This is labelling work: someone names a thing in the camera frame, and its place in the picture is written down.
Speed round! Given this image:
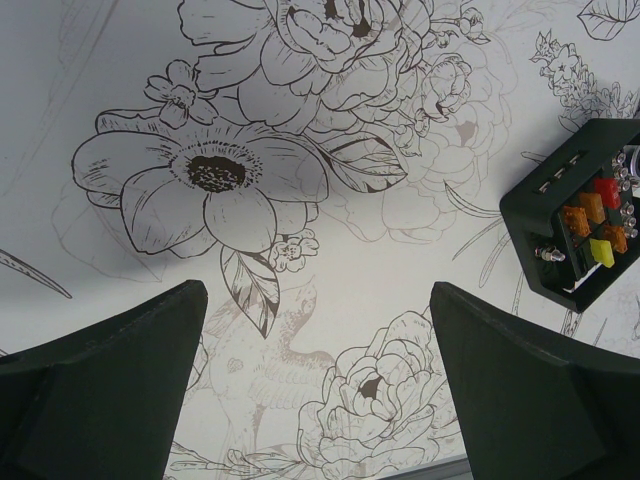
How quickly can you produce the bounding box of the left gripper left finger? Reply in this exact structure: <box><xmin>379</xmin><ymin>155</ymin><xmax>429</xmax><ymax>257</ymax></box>
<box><xmin>1</xmin><ymin>280</ymin><xmax>208</xmax><ymax>479</ymax></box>

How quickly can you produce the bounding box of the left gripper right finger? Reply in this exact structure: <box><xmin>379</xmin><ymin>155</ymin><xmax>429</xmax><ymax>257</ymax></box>
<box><xmin>430</xmin><ymin>282</ymin><xmax>639</xmax><ymax>479</ymax></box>

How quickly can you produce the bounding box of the yellow blade fuse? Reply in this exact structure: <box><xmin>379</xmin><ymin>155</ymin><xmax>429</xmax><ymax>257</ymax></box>
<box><xmin>589</xmin><ymin>238</ymin><xmax>615</xmax><ymax>268</ymax></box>

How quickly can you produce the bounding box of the black fuse box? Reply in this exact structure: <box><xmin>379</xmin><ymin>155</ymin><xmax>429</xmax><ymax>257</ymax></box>
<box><xmin>500</xmin><ymin>119</ymin><xmax>639</xmax><ymax>313</ymax></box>

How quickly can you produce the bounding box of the red blade fuse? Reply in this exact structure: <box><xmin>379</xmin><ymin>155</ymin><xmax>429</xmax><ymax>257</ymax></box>
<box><xmin>594</xmin><ymin>177</ymin><xmax>621</xmax><ymax>209</ymax></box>

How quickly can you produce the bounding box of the floral table mat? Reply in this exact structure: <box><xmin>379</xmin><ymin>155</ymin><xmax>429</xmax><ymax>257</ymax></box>
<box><xmin>1</xmin><ymin>1</ymin><xmax>639</xmax><ymax>479</ymax></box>

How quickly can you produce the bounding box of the ratchet ring wrench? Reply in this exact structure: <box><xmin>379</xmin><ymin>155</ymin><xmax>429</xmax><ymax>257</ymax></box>
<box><xmin>629</xmin><ymin>145</ymin><xmax>640</xmax><ymax>178</ymax></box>

